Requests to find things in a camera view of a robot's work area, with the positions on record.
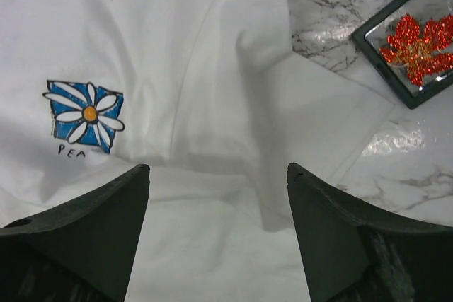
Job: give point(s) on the red maple leaf brooch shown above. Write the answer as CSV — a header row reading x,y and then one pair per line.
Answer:
x,y
420,49

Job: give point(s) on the black brooch display box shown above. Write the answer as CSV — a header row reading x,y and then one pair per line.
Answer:
x,y
372,35

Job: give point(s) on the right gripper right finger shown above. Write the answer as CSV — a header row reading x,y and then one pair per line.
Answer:
x,y
354,251

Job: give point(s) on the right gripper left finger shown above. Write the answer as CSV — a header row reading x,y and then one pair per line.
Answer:
x,y
81,250

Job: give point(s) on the white t-shirt daisy print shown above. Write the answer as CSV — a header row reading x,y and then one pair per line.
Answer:
x,y
210,95

